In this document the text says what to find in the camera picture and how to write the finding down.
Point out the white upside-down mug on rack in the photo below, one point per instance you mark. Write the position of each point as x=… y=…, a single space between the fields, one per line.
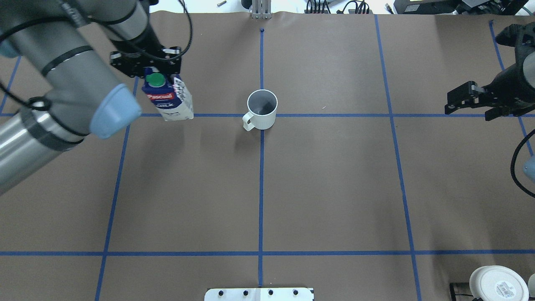
x=498 y=283

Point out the aluminium frame post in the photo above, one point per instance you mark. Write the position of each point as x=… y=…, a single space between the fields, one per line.
x=261 y=9

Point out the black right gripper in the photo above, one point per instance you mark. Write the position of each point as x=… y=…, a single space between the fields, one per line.
x=510 y=87

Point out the white mug grey inside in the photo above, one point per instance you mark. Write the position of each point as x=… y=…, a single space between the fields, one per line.
x=262 y=107

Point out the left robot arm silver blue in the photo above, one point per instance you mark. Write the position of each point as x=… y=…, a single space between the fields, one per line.
x=72 y=44

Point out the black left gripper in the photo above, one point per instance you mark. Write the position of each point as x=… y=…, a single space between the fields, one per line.
x=144 y=47

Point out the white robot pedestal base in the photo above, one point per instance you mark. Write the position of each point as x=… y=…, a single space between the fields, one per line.
x=260 y=294

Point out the black wire mug rack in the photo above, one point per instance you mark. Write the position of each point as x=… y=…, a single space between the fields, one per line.
x=461 y=292

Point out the blue white milk carton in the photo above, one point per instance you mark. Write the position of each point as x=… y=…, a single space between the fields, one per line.
x=169 y=94

